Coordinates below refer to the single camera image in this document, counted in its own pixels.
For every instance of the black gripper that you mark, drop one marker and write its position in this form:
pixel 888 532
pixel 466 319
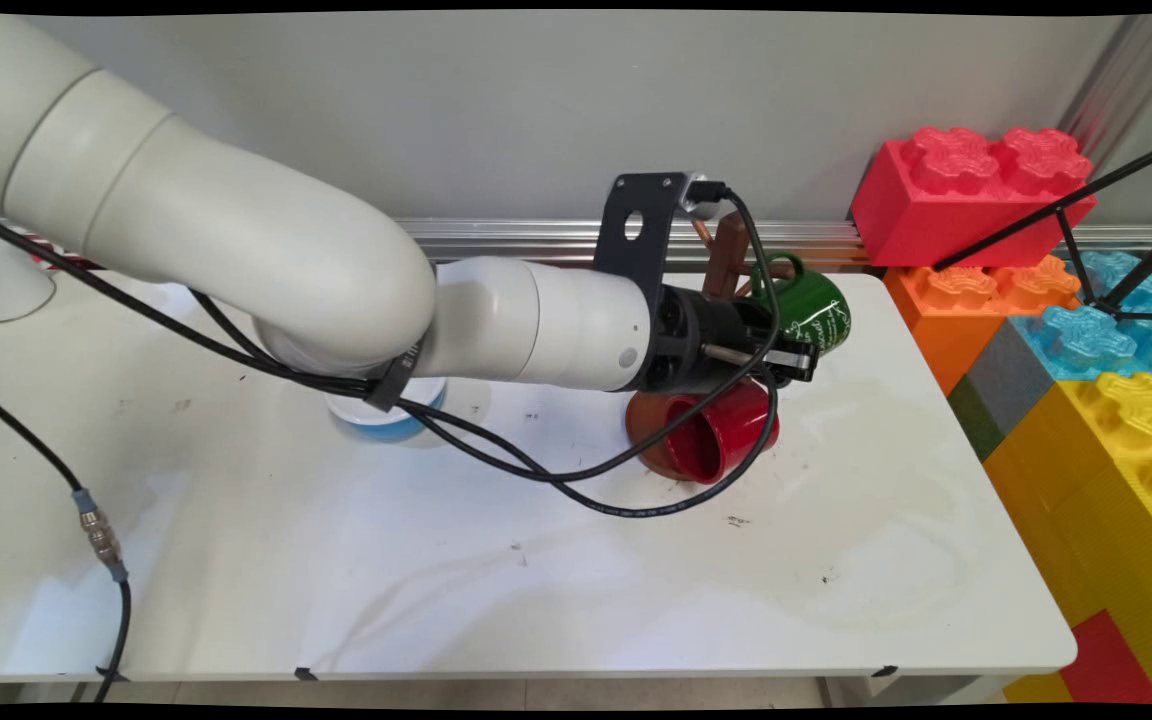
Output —
pixel 696 340

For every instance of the green mug with white print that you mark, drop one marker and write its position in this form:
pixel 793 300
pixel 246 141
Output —
pixel 821 305

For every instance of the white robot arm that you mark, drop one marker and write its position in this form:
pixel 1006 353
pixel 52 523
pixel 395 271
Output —
pixel 256 240

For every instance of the red mug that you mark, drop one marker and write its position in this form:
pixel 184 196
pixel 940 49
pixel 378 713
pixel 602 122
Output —
pixel 731 430

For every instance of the brown wooden mug tree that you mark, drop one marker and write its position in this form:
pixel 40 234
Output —
pixel 728 260

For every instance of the orange giant building block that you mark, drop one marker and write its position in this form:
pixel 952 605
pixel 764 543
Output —
pixel 956 310

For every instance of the dark green giant building block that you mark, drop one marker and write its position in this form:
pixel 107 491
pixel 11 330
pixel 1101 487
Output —
pixel 974 420

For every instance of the red giant building block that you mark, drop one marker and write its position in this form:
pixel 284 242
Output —
pixel 936 210

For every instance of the grey giant building block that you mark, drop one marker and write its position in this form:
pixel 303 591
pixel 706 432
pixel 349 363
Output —
pixel 1006 375

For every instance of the black tripod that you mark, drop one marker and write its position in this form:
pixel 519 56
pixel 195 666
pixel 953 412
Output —
pixel 1036 222

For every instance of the light blue giant building block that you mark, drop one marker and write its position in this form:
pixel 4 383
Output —
pixel 1096 340

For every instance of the black table edge clip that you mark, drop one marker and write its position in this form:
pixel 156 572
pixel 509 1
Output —
pixel 112 673
pixel 307 673
pixel 884 670

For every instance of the yellow giant building block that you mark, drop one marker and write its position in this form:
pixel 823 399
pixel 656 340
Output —
pixel 1096 480

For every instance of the white bowl with blue outside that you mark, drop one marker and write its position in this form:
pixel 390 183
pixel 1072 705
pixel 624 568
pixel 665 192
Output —
pixel 391 425

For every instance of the flat red building block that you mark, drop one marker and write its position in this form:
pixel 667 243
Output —
pixel 1106 660

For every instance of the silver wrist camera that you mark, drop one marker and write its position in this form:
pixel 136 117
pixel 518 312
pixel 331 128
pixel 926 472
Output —
pixel 701 200

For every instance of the black camera bracket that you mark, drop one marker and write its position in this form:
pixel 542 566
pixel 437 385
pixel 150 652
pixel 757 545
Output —
pixel 641 235

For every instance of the aluminium rail along wall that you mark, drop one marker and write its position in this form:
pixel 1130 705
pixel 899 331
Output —
pixel 516 240

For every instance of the aluminium upright post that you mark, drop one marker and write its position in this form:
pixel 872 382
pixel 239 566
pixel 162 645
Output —
pixel 1116 80

